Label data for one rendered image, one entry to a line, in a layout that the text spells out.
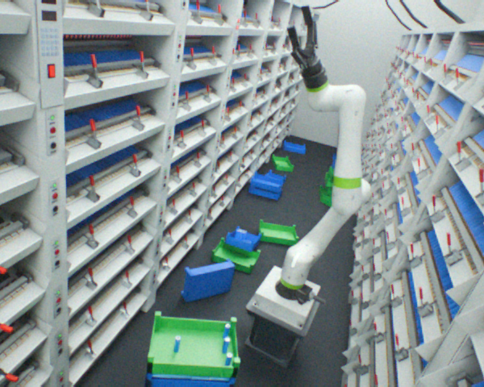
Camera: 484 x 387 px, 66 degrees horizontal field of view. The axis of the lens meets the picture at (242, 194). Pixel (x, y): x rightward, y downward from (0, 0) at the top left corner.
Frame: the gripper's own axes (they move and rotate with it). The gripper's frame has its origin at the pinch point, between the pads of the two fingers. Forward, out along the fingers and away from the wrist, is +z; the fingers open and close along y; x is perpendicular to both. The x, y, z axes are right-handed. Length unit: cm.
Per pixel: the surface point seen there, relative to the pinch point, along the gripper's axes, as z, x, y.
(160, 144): -28, -61, -38
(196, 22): 0, -54, 10
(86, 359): -73, -73, -125
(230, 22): -21, -67, 49
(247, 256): -159, -79, -22
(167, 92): -10, -53, -25
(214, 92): -49, -79, 26
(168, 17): 13, -48, -9
